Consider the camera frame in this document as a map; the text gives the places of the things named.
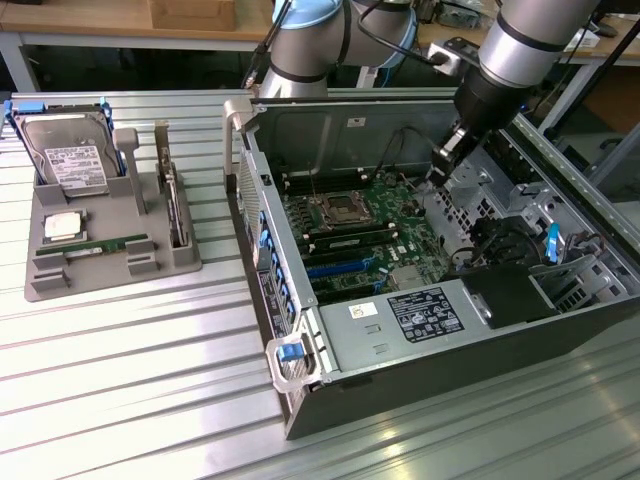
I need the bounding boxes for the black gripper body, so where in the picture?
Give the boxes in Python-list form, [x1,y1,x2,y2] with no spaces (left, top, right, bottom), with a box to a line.
[452,72,524,149]

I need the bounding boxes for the black RAM slot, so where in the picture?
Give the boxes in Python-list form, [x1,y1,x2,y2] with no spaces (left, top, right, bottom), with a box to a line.
[305,236,402,259]
[284,174,368,191]
[299,219,394,240]
[282,167,364,181]
[283,171,366,186]

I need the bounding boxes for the metal disk bay cage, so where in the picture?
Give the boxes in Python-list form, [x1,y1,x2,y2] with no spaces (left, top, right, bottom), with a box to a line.
[424,107,631,314]

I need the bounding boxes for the green motherboard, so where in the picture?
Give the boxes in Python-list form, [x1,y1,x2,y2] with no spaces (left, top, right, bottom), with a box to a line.
[279,167,451,306]

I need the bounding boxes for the grey metal device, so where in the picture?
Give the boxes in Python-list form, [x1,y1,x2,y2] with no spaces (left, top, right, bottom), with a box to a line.
[439,4,484,27]

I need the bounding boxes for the metal CPU socket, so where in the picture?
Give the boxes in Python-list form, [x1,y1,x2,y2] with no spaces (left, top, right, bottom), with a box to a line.
[313,189,375,229]

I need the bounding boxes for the silver finned heatsink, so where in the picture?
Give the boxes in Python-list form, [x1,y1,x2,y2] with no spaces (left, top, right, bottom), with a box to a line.
[389,267,426,291]

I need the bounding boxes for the large brown cardboard box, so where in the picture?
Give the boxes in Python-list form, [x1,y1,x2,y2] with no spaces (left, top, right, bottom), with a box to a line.
[582,79,640,136]

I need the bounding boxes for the CPU socket locking lever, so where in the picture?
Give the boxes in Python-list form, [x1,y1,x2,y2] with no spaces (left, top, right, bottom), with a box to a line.
[305,160,321,201]

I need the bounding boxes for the dark grey cabinet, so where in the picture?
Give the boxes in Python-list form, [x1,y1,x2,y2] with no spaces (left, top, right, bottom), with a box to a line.
[549,127,640,206]

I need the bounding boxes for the long black expansion slot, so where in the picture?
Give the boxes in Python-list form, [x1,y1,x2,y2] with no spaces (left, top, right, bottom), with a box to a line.
[312,279,381,301]
[302,249,374,267]

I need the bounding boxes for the black slanted pole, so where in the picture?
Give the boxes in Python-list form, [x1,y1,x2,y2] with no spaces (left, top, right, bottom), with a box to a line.
[582,19,640,109]

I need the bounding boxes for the blue expansion slot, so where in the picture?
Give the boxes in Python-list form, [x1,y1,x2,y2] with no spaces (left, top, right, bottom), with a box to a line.
[305,259,377,280]

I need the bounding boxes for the grey power supply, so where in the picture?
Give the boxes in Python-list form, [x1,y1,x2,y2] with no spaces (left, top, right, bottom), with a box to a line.
[318,278,501,375]

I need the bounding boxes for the open black PC case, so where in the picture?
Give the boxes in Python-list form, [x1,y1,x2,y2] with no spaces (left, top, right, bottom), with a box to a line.
[222,87,640,441]

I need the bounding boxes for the green graphics card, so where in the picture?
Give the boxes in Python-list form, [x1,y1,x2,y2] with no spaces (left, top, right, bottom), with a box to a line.
[153,120,191,251]

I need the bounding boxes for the small cardboard box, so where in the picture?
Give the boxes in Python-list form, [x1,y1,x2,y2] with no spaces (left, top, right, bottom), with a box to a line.
[149,0,236,29]

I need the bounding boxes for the grey parts rack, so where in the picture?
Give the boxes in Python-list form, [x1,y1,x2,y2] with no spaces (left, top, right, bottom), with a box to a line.
[23,127,204,306]

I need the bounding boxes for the hard disk in blue carrier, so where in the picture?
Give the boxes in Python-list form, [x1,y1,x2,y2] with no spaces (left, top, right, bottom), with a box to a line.
[2,98,126,200]

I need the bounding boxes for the silver CPU chip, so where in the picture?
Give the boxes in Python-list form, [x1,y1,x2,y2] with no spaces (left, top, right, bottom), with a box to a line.
[42,213,87,245]

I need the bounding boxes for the wooden top desk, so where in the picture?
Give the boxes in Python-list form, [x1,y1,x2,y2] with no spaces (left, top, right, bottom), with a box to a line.
[0,0,640,76]

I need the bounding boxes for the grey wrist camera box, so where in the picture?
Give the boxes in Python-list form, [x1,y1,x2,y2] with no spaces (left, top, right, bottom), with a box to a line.
[427,38,479,76]

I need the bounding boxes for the black camera cable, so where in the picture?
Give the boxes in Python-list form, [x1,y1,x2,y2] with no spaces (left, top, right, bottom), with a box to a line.
[339,0,449,69]

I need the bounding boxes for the black cable with loose plug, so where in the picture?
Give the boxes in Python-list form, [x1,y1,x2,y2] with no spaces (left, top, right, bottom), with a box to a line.
[242,0,294,90]

